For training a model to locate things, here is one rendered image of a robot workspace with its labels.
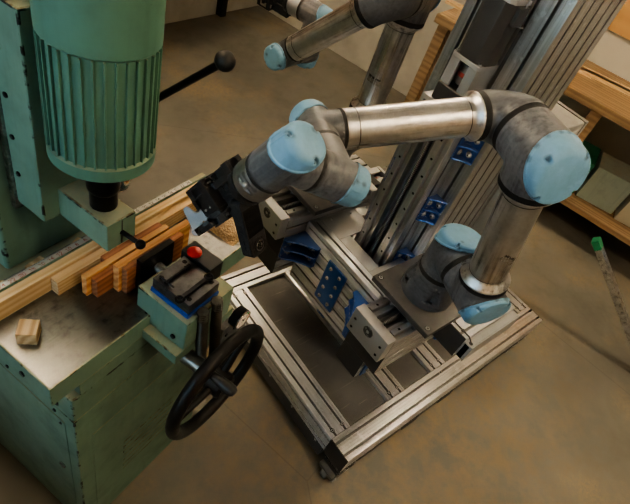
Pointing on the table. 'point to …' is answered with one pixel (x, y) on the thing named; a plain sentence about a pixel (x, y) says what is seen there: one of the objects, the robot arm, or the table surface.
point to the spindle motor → (99, 84)
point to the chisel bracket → (95, 224)
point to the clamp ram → (154, 261)
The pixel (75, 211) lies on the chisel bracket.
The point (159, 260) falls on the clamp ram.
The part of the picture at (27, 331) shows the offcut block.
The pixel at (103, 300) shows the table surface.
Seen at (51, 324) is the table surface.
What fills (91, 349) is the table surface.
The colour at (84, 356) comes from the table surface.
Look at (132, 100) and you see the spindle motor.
